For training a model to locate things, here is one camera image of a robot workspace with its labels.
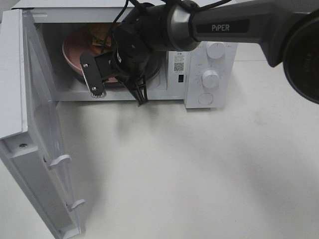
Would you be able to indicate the white lower microwave knob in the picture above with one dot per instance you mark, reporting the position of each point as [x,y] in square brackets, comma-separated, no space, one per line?
[210,79]

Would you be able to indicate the white round door button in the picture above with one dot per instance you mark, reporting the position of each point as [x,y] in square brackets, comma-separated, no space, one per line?
[206,99]

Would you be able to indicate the white upper microwave knob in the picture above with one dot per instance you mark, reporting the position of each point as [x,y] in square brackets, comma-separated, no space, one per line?
[215,50]

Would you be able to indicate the burger with lettuce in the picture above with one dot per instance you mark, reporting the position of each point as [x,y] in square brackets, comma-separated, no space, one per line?
[97,32]

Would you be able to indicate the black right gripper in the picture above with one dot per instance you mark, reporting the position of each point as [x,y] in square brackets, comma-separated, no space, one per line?
[127,60]

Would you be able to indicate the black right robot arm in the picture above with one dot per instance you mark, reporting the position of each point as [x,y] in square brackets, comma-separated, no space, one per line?
[286,30]

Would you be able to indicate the white microwave door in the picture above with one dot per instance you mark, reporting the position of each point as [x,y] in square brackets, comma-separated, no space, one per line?
[31,144]

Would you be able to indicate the white microwave oven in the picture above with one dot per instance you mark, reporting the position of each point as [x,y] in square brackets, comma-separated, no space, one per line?
[53,20]

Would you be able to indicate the white warning label sticker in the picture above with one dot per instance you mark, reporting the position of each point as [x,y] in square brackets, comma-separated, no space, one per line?
[179,59]

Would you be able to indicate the pink round plate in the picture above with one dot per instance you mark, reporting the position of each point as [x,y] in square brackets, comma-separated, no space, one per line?
[78,42]

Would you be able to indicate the white microwave knob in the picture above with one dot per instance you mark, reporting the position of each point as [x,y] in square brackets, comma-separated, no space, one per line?
[215,50]
[210,79]

